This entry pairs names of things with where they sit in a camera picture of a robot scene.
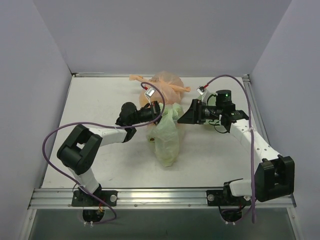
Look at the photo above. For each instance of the green wavy plastic bowl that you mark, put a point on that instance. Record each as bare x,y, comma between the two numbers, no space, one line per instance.
210,100

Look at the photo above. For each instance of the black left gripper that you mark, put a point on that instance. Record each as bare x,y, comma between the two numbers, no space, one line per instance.
155,110

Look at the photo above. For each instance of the aluminium front rail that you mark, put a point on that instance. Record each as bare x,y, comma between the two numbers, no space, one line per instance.
127,198

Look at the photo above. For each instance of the aluminium right side rail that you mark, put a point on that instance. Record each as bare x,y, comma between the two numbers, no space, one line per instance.
254,107

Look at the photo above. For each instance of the orange tied plastic bag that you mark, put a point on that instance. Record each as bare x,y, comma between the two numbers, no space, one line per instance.
170,85

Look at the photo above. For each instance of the aluminium rail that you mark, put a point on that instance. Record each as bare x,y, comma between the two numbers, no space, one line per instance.
127,198
88,74
254,107

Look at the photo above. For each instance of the green plastic bag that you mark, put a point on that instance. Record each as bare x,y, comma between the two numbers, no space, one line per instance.
165,138

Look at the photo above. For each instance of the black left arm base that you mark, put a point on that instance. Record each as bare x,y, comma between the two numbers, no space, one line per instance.
98,207

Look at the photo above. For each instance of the aluminium back rail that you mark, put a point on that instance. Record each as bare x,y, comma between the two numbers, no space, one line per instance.
88,74

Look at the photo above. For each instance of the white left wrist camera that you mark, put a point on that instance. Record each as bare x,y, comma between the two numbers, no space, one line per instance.
149,93

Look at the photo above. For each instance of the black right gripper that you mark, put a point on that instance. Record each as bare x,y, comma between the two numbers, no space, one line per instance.
195,111

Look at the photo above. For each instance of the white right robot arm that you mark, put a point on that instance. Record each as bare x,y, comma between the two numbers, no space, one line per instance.
273,174

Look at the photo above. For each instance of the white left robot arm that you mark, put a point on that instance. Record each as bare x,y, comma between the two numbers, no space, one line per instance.
80,148

